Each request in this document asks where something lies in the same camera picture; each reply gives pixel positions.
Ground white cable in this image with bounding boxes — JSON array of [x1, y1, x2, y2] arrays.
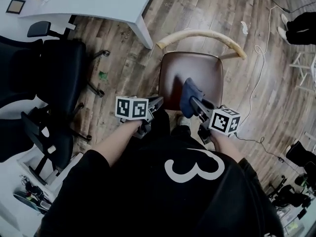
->
[[248, 5, 284, 123]]

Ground white desk frame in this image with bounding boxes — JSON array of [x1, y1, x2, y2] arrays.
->
[[16, 152, 84, 202]]

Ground wooden chair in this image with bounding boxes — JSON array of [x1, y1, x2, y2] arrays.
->
[[156, 29, 247, 111]]

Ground white stool patterned top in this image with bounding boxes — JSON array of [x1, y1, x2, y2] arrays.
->
[[288, 52, 316, 92]]

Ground person's black trousers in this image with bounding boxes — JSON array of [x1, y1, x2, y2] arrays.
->
[[150, 107, 192, 145]]

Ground black cable with adapter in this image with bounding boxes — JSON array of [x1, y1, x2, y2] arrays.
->
[[237, 136, 286, 163]]

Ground black office chair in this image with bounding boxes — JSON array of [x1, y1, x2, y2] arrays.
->
[[0, 21, 112, 108], [0, 105, 92, 180]]

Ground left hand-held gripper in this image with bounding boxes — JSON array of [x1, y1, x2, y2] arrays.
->
[[115, 96, 164, 139]]

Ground brown picture frame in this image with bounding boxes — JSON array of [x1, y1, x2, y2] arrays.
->
[[5, 0, 26, 15]]

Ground person's right forearm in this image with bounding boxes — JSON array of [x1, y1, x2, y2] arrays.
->
[[211, 132, 244, 164]]

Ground person's left forearm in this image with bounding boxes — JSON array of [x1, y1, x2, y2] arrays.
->
[[95, 118, 144, 167]]

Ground person's black shirt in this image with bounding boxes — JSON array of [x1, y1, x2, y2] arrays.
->
[[39, 134, 284, 237]]

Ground blue-grey wiping cloth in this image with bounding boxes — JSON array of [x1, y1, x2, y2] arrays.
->
[[179, 77, 205, 119]]

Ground black wheeled equipment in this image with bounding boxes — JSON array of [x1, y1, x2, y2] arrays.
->
[[268, 174, 312, 207]]

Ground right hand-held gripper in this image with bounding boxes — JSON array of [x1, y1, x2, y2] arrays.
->
[[189, 96, 241, 144]]

